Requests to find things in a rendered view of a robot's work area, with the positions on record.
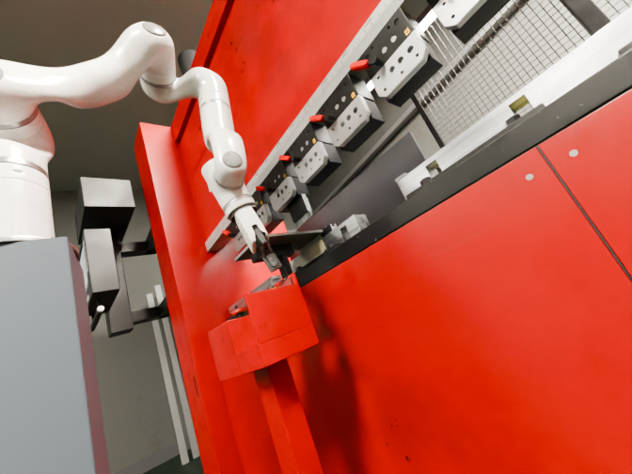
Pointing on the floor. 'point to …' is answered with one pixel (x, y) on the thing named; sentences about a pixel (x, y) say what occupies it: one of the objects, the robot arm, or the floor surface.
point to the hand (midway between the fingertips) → (272, 262)
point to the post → (587, 14)
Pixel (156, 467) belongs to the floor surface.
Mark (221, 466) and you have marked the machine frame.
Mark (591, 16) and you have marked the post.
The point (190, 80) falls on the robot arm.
